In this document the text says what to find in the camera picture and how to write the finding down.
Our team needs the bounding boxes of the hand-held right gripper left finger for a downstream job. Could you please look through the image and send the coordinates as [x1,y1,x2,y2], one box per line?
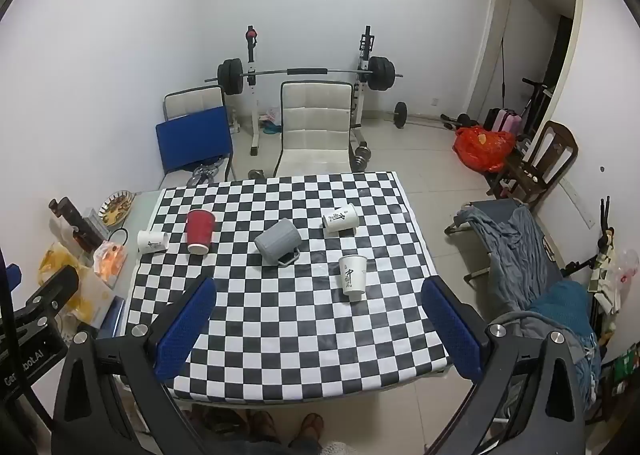
[51,275,217,455]

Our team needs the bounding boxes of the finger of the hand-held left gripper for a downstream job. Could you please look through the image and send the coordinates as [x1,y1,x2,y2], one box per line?
[0,262,22,298]
[12,266,81,323]

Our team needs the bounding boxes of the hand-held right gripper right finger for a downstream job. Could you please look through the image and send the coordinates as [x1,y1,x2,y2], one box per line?
[421,276,588,455]

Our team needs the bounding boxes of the white paper cup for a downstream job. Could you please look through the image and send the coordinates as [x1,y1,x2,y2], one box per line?
[338,254,369,302]
[137,230,170,254]
[321,203,360,234]

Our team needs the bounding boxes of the red cup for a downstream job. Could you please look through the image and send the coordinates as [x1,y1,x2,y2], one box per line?
[186,208,217,255]

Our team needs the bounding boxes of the yellow plastic bag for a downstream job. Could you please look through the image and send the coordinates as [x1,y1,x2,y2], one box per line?
[39,241,113,327]

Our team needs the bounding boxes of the orange snack bag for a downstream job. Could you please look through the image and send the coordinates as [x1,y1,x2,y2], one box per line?
[92,241,128,284]

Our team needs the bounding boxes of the blue book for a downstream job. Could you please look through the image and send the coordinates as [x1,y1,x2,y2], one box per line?
[95,296,127,339]

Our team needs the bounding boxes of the grey cloth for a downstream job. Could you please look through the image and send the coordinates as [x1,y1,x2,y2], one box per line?
[457,205,553,318]

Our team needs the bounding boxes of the plate with food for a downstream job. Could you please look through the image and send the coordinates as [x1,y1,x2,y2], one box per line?
[99,190,135,227]

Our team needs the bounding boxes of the teal cloth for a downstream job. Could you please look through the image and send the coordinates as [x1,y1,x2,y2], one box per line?
[527,281,602,398]

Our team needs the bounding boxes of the black white checkered tablecloth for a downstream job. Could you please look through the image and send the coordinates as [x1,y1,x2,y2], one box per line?
[122,171,451,403]

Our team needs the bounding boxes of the grey ribbed mug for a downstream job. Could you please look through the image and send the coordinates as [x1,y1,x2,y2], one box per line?
[254,218,302,267]

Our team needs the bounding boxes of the folding cot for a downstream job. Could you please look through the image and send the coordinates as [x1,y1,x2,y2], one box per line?
[445,198,568,318]

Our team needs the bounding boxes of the silver metal parts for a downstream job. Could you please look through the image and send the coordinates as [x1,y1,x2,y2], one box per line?
[186,159,224,187]

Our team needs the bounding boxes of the person's right foot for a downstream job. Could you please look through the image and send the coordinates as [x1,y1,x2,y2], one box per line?
[295,412,325,446]

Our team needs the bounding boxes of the green box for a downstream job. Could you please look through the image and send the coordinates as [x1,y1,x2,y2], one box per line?
[612,342,640,398]

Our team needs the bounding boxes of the clear plastic bag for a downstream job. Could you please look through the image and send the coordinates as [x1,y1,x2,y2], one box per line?
[590,235,640,317]

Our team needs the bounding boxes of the red plastic bag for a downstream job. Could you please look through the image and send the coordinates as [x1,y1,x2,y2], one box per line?
[453,125,516,173]

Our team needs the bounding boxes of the black stand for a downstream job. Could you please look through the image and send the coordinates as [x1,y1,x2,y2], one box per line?
[560,195,617,288]

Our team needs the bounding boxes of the blue board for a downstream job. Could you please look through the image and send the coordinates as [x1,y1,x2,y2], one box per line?
[155,106,234,171]

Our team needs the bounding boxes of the dark wooden chair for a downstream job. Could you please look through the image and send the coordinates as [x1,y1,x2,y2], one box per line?
[485,120,579,213]

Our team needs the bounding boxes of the pink suitcase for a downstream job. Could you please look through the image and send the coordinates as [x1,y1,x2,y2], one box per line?
[482,108,523,137]

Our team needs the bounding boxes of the short barbell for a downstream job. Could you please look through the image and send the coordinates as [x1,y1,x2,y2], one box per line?
[393,102,471,132]

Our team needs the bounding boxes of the white barbell rack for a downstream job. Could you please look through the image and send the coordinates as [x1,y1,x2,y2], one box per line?
[244,25,377,157]

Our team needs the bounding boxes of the white padded chair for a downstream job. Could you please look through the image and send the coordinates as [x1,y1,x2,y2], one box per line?
[272,80,353,178]

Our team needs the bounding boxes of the long barbell with black plates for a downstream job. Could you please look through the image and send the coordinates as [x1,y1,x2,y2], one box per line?
[205,56,403,96]

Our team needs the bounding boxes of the white chair with black frame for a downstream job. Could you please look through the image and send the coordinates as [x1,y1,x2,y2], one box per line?
[163,85,236,186]

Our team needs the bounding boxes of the door frame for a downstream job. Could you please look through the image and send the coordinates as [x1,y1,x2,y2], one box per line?
[467,0,586,138]

